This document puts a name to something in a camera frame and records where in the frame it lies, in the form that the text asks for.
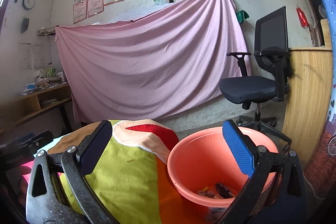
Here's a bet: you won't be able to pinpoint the round wall clock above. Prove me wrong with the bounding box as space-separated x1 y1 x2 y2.
22 0 36 10

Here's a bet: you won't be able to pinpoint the black office chair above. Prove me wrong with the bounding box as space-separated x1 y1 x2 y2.
219 6 293 145

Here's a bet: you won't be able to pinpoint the red hanging ornament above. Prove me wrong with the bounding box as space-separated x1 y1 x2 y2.
296 7 309 28

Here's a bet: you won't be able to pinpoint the trash pieces in basin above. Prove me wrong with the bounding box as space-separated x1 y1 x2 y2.
196 183 235 199

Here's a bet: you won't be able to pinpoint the wooden cabinet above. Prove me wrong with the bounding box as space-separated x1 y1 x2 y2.
282 19 333 164

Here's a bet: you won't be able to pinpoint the pink hanging sheet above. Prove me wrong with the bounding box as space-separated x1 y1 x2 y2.
56 0 247 123

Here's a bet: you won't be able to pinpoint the wooden shelf desk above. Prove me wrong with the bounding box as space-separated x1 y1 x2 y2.
1 84 72 133

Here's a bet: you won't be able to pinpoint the clutter pile on shelf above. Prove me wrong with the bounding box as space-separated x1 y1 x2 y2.
20 63 67 96

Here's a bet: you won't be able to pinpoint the black object hung on wall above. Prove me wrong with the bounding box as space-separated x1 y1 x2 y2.
20 18 30 34

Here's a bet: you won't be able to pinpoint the orange plastic basin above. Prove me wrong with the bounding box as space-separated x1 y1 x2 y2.
167 126 279 208

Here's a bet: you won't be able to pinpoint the colourful patchwork table cloth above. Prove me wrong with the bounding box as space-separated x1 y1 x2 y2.
20 119 211 224

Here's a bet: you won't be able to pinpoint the paper calendar on wall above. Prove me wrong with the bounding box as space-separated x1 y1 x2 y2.
19 43 45 71

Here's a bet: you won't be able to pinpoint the green hanging bag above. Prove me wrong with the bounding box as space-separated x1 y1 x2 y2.
236 10 249 24

